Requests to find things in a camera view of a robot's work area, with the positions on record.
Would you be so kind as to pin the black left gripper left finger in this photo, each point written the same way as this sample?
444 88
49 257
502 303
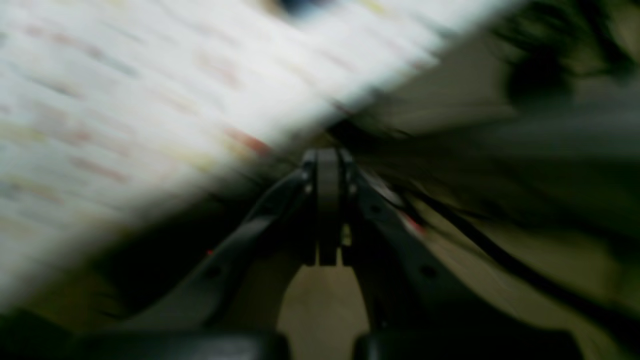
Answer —
228 307

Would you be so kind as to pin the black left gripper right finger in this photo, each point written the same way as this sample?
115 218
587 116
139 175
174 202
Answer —
417 309

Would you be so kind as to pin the terrazzo patterned tablecloth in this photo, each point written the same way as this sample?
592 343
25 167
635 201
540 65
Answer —
117 112

